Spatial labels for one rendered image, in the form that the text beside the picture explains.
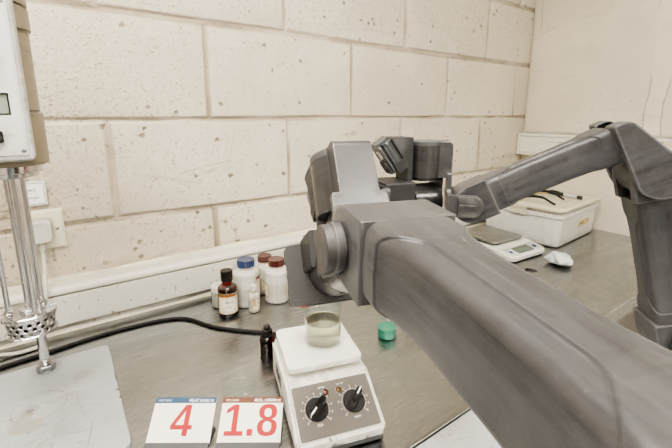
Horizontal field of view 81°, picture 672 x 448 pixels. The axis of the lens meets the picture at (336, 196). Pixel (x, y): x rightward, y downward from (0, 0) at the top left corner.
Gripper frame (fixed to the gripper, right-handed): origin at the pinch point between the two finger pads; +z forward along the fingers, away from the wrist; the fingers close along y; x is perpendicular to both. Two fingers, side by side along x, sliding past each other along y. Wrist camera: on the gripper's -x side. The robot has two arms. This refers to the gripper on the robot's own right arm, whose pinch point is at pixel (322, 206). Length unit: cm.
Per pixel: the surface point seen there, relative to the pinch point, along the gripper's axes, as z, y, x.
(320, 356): 1.4, 3.7, 23.1
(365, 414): -3.1, 11.6, 28.2
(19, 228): 41.7, -5.3, 1.5
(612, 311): -73, -6, 32
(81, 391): 39, -10, 31
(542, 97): -123, -86, -22
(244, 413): 13.4, 5.2, 29.2
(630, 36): -133, -58, -43
